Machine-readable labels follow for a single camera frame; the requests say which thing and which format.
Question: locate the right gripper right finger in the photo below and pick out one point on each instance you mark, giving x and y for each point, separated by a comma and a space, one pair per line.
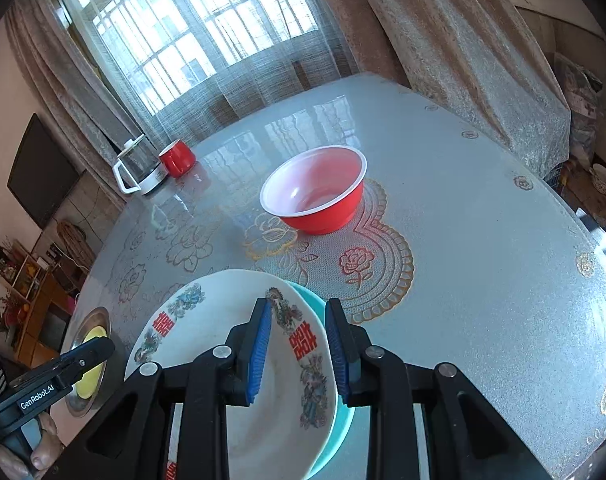
432, 417

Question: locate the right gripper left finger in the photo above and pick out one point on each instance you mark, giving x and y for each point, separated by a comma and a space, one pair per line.
128, 438

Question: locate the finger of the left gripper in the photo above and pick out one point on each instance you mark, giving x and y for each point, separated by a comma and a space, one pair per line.
57, 377

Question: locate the stainless steel basin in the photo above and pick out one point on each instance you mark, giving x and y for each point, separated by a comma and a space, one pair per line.
99, 379

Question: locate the white plate red characters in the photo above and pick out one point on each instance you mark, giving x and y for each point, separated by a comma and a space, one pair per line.
297, 422

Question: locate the person's left hand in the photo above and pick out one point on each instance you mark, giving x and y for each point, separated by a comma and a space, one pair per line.
42, 457

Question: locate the wooden cabinet shelf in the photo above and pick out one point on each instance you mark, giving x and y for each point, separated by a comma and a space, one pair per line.
39, 302

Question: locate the wooden chair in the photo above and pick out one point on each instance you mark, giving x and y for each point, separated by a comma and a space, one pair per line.
76, 245

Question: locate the lace-pattern table cover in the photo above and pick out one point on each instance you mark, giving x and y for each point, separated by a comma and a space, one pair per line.
457, 253

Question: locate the white glass electric kettle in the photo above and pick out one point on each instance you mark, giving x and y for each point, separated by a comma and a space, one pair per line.
138, 168

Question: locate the red ceramic mug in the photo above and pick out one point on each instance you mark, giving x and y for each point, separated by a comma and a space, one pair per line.
177, 158

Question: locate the red disposable bowl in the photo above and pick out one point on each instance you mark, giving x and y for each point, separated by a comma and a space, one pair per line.
318, 191

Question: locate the sheer white curtain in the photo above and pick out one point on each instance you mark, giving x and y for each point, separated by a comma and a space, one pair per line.
185, 69

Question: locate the beige curtain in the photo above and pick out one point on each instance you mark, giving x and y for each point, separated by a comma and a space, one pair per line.
478, 58

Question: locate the black wall television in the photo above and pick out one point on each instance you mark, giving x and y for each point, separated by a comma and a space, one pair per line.
42, 176

